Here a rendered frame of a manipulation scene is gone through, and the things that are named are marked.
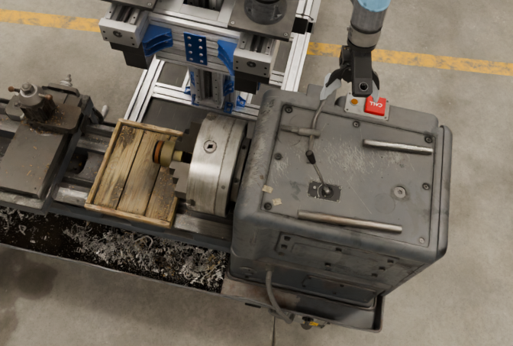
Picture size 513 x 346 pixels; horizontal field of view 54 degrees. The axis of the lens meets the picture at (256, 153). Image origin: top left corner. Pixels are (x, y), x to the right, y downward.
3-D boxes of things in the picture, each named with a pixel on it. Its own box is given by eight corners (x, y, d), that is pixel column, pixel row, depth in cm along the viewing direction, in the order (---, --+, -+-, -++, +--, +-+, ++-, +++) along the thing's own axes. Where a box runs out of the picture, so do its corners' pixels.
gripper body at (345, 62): (366, 63, 134) (375, 26, 125) (369, 86, 129) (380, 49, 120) (337, 62, 134) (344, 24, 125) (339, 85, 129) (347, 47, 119)
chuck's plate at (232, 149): (247, 141, 182) (249, 104, 152) (227, 226, 171) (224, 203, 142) (237, 140, 182) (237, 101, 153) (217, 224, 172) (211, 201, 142)
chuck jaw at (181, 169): (205, 166, 159) (195, 198, 152) (205, 174, 163) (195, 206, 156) (172, 158, 159) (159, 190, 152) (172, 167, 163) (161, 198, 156)
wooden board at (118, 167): (198, 140, 190) (197, 134, 186) (170, 229, 174) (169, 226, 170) (120, 123, 191) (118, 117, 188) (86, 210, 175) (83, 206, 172)
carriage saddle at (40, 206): (95, 104, 194) (91, 95, 189) (48, 216, 174) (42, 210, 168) (20, 88, 196) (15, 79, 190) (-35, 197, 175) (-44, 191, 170)
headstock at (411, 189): (414, 168, 190) (456, 114, 155) (403, 294, 169) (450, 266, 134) (259, 134, 192) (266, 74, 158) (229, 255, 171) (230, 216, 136)
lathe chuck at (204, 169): (237, 140, 182) (237, 101, 153) (216, 224, 172) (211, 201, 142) (213, 134, 183) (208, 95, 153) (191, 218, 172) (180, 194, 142)
